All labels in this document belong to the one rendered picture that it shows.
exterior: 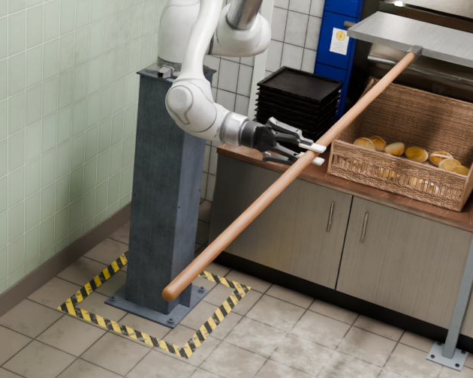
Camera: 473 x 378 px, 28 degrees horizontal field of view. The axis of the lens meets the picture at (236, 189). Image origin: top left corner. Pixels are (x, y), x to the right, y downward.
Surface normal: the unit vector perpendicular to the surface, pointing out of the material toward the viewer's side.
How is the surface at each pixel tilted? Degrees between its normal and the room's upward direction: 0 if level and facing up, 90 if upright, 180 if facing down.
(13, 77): 90
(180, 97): 64
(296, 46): 90
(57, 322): 0
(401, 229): 90
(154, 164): 90
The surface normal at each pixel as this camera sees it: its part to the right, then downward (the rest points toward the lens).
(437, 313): -0.44, 0.37
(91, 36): 0.89, 0.29
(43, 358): 0.11, -0.88
